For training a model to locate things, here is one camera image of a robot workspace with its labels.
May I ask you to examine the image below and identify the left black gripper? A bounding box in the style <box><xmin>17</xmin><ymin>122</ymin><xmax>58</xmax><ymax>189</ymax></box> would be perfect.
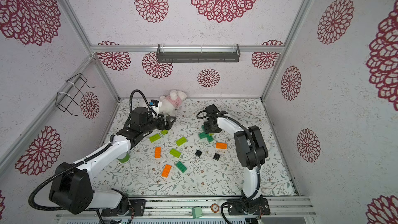
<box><xmin>141</xmin><ymin>114</ymin><xmax>176</xmax><ymax>135</ymax></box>

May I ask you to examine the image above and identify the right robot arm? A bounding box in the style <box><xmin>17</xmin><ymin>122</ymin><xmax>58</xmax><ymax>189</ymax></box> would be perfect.
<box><xmin>196</xmin><ymin>104</ymin><xmax>268</xmax><ymax>202</ymax></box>

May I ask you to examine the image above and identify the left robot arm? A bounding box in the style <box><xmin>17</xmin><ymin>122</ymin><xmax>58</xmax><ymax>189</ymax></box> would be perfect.
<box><xmin>28</xmin><ymin>107</ymin><xmax>177</xmax><ymax>215</ymax></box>

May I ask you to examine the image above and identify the orange lego brick right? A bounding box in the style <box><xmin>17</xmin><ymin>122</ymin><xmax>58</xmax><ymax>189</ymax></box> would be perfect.
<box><xmin>216</xmin><ymin>142</ymin><xmax>228</xmax><ymax>149</ymax></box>

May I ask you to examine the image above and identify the orange lego brick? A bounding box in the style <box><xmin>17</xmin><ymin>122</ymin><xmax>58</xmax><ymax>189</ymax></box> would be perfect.
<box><xmin>161</xmin><ymin>164</ymin><xmax>172</xmax><ymax>178</ymax></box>
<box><xmin>154</xmin><ymin>147</ymin><xmax>162</xmax><ymax>159</ymax></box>
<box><xmin>216</xmin><ymin>142</ymin><xmax>228</xmax><ymax>149</ymax></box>

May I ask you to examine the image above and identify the orange lego brick left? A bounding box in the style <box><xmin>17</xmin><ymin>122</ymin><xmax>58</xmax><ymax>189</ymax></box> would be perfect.
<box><xmin>154</xmin><ymin>147</ymin><xmax>162</xmax><ymax>159</ymax></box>

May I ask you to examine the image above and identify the black lego block left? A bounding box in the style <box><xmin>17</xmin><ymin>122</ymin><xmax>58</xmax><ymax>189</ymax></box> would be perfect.
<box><xmin>195</xmin><ymin>150</ymin><xmax>202</xmax><ymax>157</ymax></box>

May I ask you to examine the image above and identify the black lego block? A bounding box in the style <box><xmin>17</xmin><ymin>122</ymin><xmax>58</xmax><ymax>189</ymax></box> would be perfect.
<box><xmin>195</xmin><ymin>150</ymin><xmax>202</xmax><ymax>157</ymax></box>
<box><xmin>214</xmin><ymin>153</ymin><xmax>220</xmax><ymax>161</ymax></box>

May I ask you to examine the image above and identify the black lego block right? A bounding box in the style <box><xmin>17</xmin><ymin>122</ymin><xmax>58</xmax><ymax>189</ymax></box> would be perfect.
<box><xmin>214</xmin><ymin>153</ymin><xmax>220</xmax><ymax>161</ymax></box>

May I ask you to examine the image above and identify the dark green lego brick bottom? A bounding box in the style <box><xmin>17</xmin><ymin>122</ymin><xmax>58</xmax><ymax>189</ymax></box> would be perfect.
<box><xmin>176</xmin><ymin>161</ymin><xmax>187</xmax><ymax>173</ymax></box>

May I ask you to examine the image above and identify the orange lego brick bottom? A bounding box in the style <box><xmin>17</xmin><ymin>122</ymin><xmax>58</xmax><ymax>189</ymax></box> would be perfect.
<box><xmin>161</xmin><ymin>164</ymin><xmax>172</xmax><ymax>178</ymax></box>

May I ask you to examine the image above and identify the white plush toy pink shirt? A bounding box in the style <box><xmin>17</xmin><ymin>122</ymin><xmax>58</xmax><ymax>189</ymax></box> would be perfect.
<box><xmin>159</xmin><ymin>89</ymin><xmax>187</xmax><ymax>116</ymax></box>

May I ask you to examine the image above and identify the green tape roll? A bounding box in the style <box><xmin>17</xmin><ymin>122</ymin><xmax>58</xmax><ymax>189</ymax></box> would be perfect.
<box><xmin>117</xmin><ymin>152</ymin><xmax>130</xmax><ymax>163</ymax></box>

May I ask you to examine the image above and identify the round orange sticker disc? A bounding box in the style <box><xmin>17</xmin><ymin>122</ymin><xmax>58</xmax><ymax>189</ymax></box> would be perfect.
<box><xmin>211</xmin><ymin>204</ymin><xmax>220</xmax><ymax>213</ymax></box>

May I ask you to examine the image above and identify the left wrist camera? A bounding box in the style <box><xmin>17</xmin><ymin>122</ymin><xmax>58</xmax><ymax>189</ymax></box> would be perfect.
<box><xmin>149</xmin><ymin>100</ymin><xmax>160</xmax><ymax>107</ymax></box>

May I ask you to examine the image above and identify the dark wall shelf rack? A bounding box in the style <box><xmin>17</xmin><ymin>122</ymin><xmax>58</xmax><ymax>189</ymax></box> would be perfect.
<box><xmin>156</xmin><ymin>45</ymin><xmax>241</xmax><ymax>63</ymax></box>

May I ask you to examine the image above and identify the green box on rail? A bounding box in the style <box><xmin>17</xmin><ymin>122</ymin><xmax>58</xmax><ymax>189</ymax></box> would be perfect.
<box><xmin>192</xmin><ymin>206</ymin><xmax>203</xmax><ymax>219</ymax></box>

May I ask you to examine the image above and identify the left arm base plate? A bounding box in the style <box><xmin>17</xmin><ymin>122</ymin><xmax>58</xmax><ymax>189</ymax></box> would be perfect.
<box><xmin>101</xmin><ymin>199</ymin><xmax>147</xmax><ymax>217</ymax></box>

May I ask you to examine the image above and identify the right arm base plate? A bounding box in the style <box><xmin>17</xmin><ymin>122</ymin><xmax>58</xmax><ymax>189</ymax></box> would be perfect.
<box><xmin>227</xmin><ymin>196</ymin><xmax>271</xmax><ymax>216</ymax></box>

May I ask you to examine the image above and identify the black wire wall basket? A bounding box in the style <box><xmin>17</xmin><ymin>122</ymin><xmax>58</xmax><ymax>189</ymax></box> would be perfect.
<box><xmin>55</xmin><ymin>73</ymin><xmax>95</xmax><ymax>117</ymax></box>

